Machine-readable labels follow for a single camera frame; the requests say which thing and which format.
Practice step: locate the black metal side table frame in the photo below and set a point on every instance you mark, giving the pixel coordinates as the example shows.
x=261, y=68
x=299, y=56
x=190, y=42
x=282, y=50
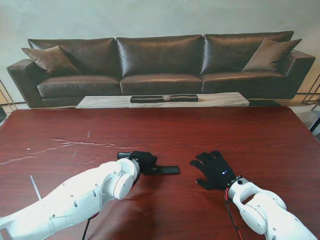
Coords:
x=311, y=94

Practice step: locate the white zip tie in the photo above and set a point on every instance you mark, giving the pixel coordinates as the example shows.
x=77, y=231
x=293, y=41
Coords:
x=35, y=186

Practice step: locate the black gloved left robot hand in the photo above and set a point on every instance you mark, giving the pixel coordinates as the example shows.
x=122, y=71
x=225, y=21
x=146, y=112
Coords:
x=146, y=161

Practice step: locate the black decorative tray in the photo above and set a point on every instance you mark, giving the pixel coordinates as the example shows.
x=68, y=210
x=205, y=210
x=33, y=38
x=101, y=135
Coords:
x=150, y=99

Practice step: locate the white marble coffee table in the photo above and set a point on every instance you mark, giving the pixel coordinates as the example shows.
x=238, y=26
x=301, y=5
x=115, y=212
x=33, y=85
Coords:
x=105, y=101

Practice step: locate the brown throw cushion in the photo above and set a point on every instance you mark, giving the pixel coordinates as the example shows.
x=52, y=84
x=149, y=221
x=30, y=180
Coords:
x=48, y=60
x=272, y=56

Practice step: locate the clear glass ball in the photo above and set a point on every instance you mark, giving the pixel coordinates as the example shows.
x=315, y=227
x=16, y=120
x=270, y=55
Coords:
x=167, y=97

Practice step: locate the black battery cover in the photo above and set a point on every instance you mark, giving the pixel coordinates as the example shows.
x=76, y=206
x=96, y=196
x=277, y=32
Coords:
x=123, y=155

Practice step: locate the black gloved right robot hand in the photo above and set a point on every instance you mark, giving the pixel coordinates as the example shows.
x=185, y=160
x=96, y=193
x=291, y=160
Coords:
x=215, y=172

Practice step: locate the dark object beside table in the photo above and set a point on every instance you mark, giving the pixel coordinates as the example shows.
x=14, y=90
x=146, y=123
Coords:
x=2, y=115

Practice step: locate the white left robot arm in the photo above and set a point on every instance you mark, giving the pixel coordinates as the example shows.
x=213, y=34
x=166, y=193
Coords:
x=75, y=200

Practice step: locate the black remote control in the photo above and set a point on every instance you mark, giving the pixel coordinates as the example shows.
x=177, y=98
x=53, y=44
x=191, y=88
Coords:
x=170, y=169

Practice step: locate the gold metal side table frame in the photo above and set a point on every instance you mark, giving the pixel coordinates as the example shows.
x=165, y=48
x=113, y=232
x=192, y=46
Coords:
x=12, y=102

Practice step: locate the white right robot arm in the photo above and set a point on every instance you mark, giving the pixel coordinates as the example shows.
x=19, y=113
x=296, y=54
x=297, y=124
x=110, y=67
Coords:
x=260, y=210

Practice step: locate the dark brown leather sofa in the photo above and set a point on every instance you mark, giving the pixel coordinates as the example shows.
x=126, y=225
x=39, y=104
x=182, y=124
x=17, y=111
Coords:
x=160, y=58

